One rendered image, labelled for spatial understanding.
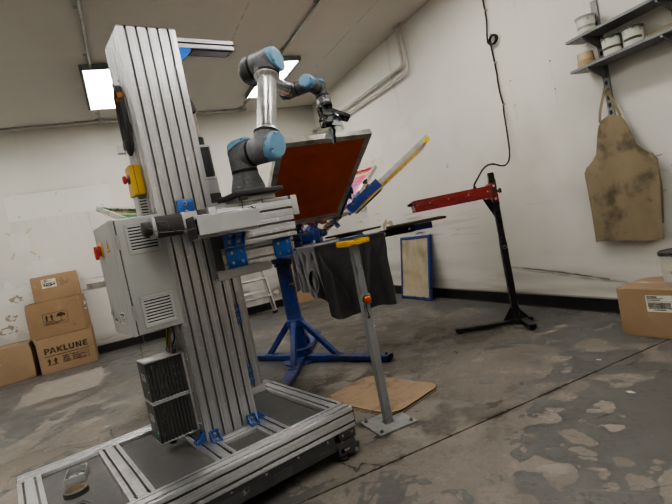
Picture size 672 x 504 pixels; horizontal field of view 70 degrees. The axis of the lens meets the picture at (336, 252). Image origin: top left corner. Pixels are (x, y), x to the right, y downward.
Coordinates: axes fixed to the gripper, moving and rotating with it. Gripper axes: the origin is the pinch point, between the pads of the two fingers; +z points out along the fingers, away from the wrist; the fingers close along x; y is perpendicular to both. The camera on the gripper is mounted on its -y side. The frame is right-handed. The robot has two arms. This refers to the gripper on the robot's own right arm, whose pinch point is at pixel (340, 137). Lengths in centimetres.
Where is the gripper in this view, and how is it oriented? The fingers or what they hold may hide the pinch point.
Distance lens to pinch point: 261.3
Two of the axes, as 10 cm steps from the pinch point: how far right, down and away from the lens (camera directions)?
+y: -8.9, 2.0, -4.0
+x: 3.3, -3.2, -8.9
